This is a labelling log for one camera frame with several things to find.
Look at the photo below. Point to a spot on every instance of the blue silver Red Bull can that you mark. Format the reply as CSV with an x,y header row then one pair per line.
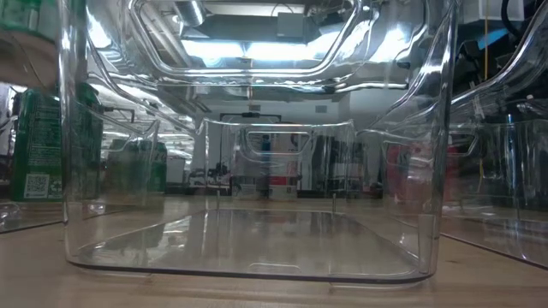
x,y
265,162

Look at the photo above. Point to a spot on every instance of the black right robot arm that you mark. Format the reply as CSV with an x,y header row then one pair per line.
x,y
471,68

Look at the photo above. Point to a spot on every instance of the clear plastic bin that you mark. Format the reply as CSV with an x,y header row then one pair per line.
x,y
492,239
25,216
257,239

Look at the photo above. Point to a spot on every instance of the grey ceiling unit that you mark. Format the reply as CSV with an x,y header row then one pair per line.
x,y
292,25

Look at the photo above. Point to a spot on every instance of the black metal table frame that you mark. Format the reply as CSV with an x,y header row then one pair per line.
x,y
180,188

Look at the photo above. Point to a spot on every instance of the silver spiral ceiling duct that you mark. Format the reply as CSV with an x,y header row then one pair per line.
x,y
190,12

